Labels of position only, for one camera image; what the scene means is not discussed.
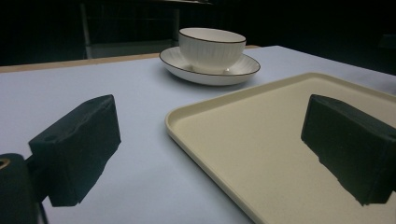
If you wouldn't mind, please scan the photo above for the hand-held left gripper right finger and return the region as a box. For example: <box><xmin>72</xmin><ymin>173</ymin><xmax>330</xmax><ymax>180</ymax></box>
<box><xmin>300</xmin><ymin>93</ymin><xmax>396</xmax><ymax>207</ymax></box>

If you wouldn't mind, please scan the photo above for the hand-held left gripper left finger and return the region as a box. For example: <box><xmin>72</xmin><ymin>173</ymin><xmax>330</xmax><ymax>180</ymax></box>
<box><xmin>28</xmin><ymin>94</ymin><xmax>122</xmax><ymax>208</ymax></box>

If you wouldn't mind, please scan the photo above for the beige plastic tray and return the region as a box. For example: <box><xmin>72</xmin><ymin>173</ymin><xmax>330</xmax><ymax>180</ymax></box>
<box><xmin>164</xmin><ymin>72</ymin><xmax>396</xmax><ymax>224</ymax></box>

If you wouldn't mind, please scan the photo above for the white saucer with dark rim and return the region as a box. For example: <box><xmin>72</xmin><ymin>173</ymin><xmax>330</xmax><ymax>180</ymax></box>
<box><xmin>159</xmin><ymin>46</ymin><xmax>262</xmax><ymax>87</ymax></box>

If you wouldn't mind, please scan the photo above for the white ribbed cup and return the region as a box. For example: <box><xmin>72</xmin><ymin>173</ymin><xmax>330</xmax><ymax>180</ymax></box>
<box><xmin>177</xmin><ymin>27</ymin><xmax>248</xmax><ymax>75</ymax></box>

